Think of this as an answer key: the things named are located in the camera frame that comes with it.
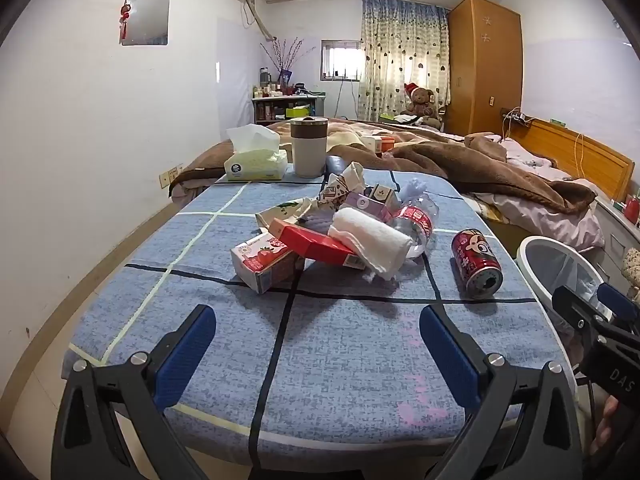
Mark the wrapped air conditioner pipe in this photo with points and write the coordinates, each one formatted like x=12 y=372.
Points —
x=255 y=15

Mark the grey nightstand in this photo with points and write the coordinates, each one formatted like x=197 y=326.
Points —
x=612 y=240

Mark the yellow tissue pack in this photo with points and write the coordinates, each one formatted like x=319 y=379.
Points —
x=255 y=162

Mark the floral quilted cloth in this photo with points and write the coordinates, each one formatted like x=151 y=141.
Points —
x=632 y=272

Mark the small window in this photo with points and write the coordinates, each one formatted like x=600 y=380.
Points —
x=340 y=57

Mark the square wall mirror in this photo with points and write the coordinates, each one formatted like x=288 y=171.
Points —
x=150 y=17

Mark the beige and brown tumbler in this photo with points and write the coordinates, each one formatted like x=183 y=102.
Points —
x=308 y=155

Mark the wall socket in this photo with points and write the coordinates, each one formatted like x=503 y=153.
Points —
x=171 y=176

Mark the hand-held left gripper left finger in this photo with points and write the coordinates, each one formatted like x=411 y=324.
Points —
x=185 y=355

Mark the blue checked tablecloth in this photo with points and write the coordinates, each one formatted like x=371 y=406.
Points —
x=350 y=350

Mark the white paper towel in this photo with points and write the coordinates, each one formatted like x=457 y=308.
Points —
x=370 y=237

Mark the red box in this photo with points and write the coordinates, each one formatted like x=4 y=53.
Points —
x=310 y=245

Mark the shelf with cosmetics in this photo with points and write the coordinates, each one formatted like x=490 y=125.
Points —
x=287 y=110

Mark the pink quilt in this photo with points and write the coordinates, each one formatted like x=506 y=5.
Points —
x=540 y=215

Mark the clear plastic bottle red label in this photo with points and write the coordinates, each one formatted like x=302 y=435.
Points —
x=419 y=222

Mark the wooden wardrobe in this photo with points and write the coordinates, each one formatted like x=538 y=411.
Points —
x=482 y=70

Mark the leaf print paper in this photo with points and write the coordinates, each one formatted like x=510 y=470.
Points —
x=285 y=212

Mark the white power strip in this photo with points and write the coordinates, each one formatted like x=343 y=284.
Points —
x=517 y=116

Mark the brown fleece blanket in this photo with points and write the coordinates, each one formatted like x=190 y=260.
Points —
x=450 y=165

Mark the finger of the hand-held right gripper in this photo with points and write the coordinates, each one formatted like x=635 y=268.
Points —
x=620 y=300
x=575 y=305

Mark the pink strawberry milk carton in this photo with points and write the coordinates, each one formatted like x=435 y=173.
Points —
x=260 y=265

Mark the person's right hand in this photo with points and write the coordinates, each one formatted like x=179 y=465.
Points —
x=606 y=422

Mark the red drink can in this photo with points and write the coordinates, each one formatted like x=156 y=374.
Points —
x=472 y=257

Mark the brown teddy bear red hat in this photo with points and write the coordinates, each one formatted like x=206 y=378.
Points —
x=421 y=102

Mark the purple milk carton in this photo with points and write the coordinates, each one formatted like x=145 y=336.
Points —
x=362 y=203

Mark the red jar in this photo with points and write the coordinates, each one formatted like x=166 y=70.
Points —
x=632 y=209

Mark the wooden bed headboard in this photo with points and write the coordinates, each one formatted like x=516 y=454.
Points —
x=595 y=155

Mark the vase of purple branches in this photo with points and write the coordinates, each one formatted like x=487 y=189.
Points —
x=286 y=62

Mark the dark blue glasses case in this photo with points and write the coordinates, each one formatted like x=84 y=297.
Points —
x=335 y=165

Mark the heart print curtain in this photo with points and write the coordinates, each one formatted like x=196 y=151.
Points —
x=395 y=55

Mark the printed paper wrapper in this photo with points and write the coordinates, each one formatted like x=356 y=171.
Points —
x=340 y=185

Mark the white round waste bin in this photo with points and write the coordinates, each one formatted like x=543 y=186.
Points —
x=529 y=260

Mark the small green and white box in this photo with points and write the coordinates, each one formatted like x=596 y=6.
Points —
x=382 y=193

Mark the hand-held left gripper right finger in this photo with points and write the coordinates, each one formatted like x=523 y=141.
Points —
x=450 y=355

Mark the red knot ornament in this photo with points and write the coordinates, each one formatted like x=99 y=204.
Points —
x=125 y=12

